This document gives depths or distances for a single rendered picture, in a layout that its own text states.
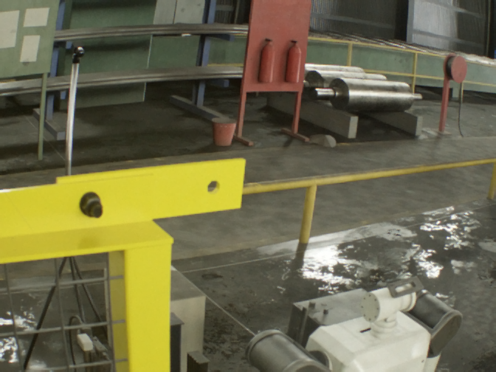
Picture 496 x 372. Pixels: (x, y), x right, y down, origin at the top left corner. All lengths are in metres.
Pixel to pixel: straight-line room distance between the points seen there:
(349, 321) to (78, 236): 0.90
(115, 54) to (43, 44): 3.07
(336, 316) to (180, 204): 0.81
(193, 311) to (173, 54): 8.59
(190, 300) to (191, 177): 1.65
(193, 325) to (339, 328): 1.06
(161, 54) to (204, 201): 9.93
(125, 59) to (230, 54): 2.35
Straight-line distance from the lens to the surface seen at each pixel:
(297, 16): 8.25
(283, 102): 10.02
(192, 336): 2.37
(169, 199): 0.64
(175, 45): 10.67
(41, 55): 6.70
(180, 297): 2.26
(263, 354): 1.26
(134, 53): 9.70
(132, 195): 0.62
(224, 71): 8.84
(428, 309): 1.51
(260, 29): 7.94
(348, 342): 1.31
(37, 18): 6.63
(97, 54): 9.45
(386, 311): 1.28
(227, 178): 0.67
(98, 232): 0.60
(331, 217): 5.96
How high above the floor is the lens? 2.04
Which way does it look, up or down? 18 degrees down
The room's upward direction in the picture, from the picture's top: 6 degrees clockwise
